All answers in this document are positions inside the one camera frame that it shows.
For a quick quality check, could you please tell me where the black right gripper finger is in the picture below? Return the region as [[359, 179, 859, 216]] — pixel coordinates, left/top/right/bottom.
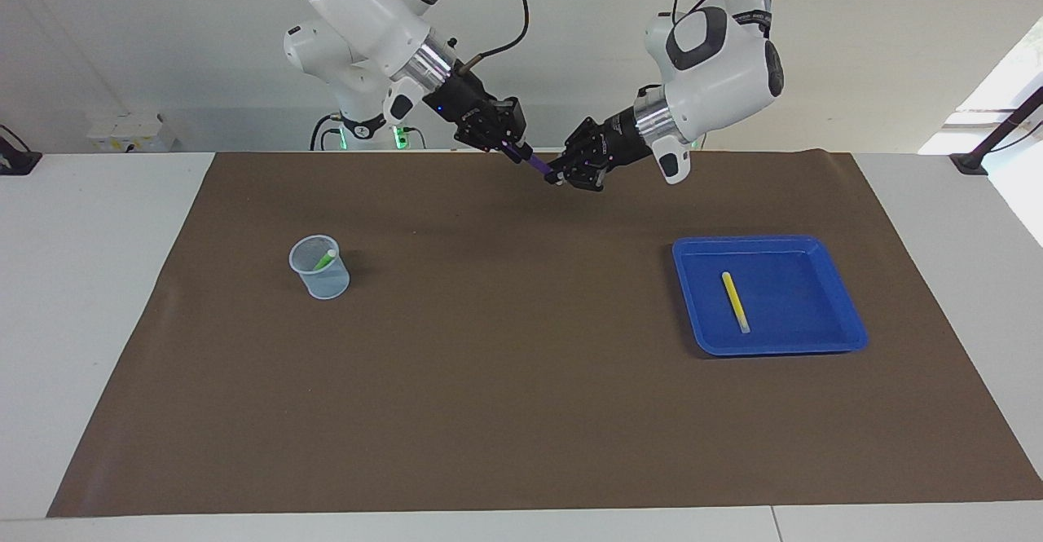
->
[[487, 97, 527, 145], [452, 121, 535, 165]]

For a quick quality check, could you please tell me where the black table clamp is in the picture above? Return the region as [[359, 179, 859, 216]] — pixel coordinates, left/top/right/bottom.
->
[[0, 125, 43, 176]]

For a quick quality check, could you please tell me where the blue plastic tray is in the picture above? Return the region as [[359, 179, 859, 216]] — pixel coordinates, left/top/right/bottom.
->
[[672, 236, 869, 357]]

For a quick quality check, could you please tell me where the brown table mat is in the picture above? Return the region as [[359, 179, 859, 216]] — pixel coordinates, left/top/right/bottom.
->
[[46, 149, 1043, 518]]

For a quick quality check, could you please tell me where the white power box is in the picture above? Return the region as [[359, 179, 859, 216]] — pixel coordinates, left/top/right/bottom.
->
[[87, 114, 176, 153]]

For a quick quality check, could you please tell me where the purple marker pen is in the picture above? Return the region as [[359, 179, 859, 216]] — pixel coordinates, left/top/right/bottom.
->
[[501, 141, 563, 186]]

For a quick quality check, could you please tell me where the yellow marker pen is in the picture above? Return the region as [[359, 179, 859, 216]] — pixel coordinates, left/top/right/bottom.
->
[[721, 271, 751, 335]]

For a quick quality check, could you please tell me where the translucent plastic cup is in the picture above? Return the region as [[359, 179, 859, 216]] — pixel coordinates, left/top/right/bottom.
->
[[288, 235, 351, 300]]

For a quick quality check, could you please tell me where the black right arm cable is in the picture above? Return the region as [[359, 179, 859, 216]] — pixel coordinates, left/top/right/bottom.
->
[[379, 0, 530, 70]]

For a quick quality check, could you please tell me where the black stand with pole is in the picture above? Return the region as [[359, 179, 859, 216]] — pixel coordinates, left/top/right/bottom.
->
[[949, 86, 1043, 176]]

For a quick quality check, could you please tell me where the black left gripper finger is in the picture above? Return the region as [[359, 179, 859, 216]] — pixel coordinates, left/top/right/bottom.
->
[[544, 161, 609, 192], [562, 117, 605, 165]]

